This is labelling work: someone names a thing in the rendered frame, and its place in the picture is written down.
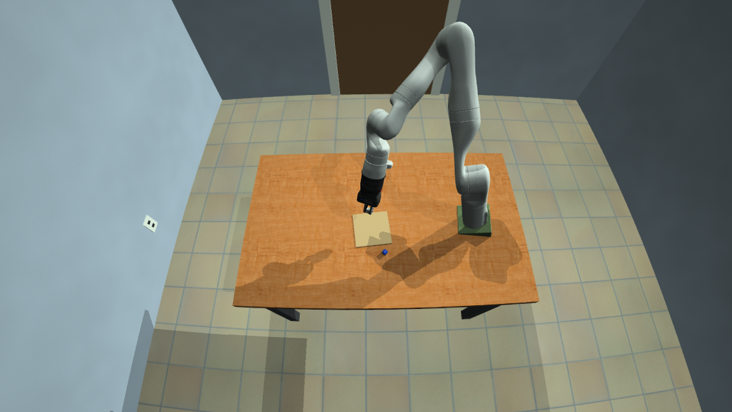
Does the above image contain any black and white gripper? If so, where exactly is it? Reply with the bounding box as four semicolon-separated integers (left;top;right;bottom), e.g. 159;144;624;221
357;159;393;215

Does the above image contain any beige square mat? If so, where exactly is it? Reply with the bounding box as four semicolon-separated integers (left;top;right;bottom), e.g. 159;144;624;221
353;211;392;247

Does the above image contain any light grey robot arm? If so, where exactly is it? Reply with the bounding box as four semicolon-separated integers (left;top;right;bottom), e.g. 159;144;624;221
365;22;490;229

